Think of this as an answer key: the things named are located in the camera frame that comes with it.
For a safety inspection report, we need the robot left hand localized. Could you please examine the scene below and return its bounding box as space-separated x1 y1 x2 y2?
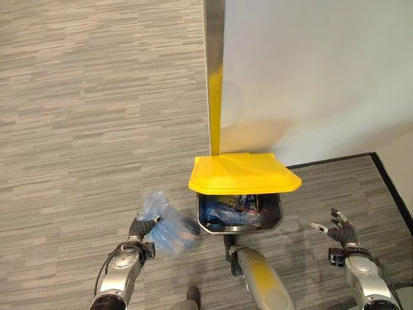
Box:
128 214 163 243

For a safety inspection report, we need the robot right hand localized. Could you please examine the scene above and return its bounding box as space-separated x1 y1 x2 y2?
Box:
310 207 360 250

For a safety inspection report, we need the blue translucent garbage bag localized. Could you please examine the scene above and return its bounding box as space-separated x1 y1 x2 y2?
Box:
136 189 201 258

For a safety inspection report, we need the garbage inside trash can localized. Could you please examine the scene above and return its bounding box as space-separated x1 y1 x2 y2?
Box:
199 193 270 231

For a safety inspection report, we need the grey pedal trash can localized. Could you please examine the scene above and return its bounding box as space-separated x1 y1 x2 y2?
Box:
196 191 285 235

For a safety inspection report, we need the yellow trash can lid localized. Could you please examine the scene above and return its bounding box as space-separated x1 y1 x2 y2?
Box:
188 152 303 195

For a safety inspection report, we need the black baseboard strip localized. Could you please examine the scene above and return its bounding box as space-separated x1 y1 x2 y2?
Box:
286 152 413 216

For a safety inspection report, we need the robot silver right leg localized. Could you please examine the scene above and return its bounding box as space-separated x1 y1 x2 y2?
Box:
224 234 296 310

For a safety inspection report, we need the metal wall corner strip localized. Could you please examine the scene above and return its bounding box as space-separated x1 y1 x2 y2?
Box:
203 0 225 156

